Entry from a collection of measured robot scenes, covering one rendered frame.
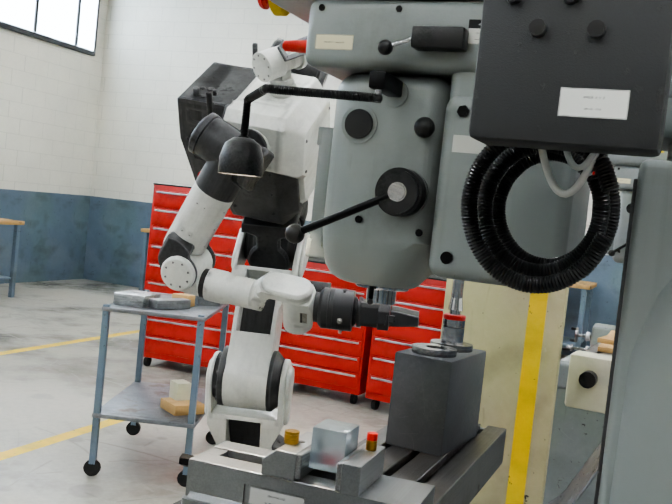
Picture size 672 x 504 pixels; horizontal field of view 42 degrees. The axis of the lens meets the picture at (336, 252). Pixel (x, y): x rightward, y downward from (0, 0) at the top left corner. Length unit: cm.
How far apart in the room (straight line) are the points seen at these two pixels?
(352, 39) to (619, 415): 64
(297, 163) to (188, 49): 1047
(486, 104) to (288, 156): 98
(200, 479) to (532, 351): 193
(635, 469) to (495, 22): 56
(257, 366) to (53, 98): 1043
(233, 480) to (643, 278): 63
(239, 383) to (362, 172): 87
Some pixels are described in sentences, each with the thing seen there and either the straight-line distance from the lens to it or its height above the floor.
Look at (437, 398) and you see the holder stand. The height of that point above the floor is 108.
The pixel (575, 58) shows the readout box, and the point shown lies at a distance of 97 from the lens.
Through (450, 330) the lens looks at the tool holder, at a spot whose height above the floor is 119.
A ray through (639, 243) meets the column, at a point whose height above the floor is 142.
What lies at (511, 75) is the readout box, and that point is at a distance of 97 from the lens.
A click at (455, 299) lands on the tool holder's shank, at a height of 126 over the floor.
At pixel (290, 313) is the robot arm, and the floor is 119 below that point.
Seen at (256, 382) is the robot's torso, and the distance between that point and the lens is 203.
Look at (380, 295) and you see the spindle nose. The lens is 136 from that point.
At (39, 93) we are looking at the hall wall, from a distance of 1210.
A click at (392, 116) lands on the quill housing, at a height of 156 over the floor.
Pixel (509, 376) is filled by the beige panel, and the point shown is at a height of 90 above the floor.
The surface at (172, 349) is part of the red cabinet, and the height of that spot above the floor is 18.
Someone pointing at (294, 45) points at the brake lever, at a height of 170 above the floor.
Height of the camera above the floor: 143
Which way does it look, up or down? 3 degrees down
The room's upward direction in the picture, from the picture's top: 6 degrees clockwise
